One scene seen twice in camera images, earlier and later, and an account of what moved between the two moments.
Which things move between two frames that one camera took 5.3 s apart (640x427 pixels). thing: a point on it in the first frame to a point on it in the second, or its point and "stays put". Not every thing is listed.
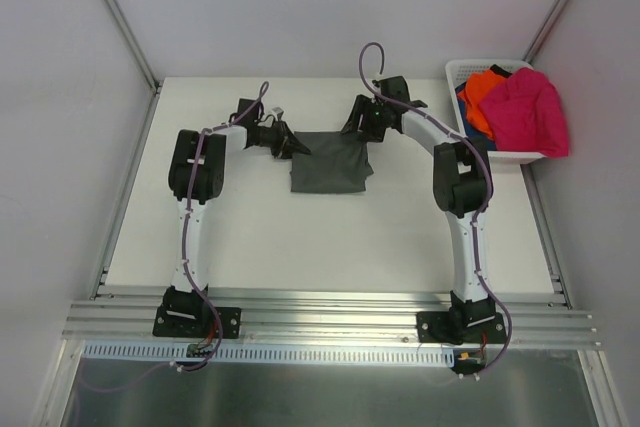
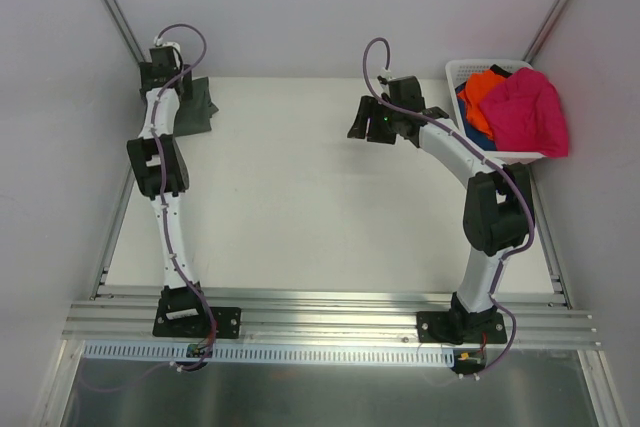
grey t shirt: x=337 y=162 to x=193 y=116
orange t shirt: x=477 y=84 stays put
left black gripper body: x=280 y=138 to x=148 y=80
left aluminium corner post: x=120 y=17 stays put
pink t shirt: x=525 y=113 stays put
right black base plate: x=439 y=327 stays put
